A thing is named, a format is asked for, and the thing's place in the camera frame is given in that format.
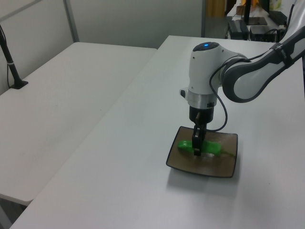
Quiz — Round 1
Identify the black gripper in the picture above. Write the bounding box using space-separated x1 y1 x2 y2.
189 105 214 157

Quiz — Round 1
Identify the green chili pepper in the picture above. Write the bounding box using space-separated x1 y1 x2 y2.
177 139 237 160

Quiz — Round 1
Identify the brown square ceramic plate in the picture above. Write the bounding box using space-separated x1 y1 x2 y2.
165 126 239 178

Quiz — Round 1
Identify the black flat electronics box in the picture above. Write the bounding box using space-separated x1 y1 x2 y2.
228 20 250 39

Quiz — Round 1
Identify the black electronics box with ports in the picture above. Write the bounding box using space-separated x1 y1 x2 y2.
249 25 279 43

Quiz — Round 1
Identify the black monitor stand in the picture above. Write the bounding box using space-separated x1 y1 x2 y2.
242 0 268 26

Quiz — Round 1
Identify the white folding table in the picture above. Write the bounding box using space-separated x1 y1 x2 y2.
0 42 158 207

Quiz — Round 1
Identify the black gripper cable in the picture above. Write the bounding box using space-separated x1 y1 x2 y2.
205 54 277 133

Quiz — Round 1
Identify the grey partition post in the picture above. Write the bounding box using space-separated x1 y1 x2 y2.
201 0 207 38
62 0 80 44

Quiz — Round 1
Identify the black camera pole stand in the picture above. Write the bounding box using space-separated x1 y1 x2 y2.
0 23 29 90

